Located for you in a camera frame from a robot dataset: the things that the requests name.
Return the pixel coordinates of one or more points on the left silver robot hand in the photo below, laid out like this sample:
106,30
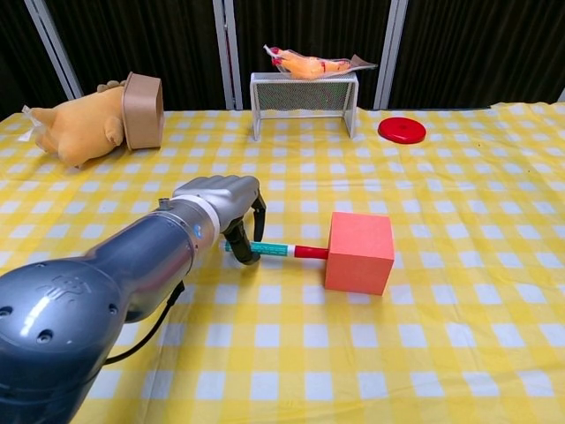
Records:
225,199

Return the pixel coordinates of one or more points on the red capped white marker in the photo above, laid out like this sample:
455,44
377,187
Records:
282,250

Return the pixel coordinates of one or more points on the pink cube block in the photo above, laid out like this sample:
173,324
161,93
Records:
359,256

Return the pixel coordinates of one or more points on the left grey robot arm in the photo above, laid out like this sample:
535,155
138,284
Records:
110,287

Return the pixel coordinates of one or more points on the white mesh metal shelf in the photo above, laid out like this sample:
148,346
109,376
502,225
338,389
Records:
303,99

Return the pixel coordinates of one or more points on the rubber chicken in plastic bag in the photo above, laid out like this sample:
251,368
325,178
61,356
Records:
311,66

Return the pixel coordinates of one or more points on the tan plush toy animal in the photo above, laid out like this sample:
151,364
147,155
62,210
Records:
79,128

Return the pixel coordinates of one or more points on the red round plastic lid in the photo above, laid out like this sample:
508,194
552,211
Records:
402,130

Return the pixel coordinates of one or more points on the yellow white checkered tablecloth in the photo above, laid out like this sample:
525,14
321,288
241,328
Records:
397,344

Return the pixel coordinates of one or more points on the grey metal frame post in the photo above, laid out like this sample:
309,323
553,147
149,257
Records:
390,53
55,44
228,53

